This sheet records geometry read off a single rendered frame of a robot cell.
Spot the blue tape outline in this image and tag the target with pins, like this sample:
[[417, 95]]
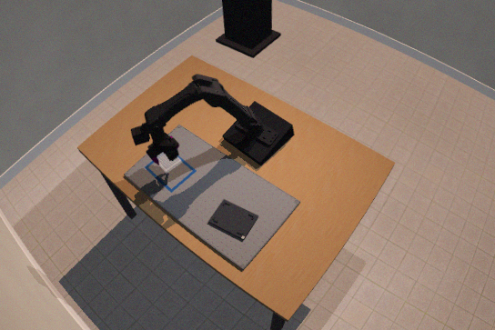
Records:
[[166, 186]]

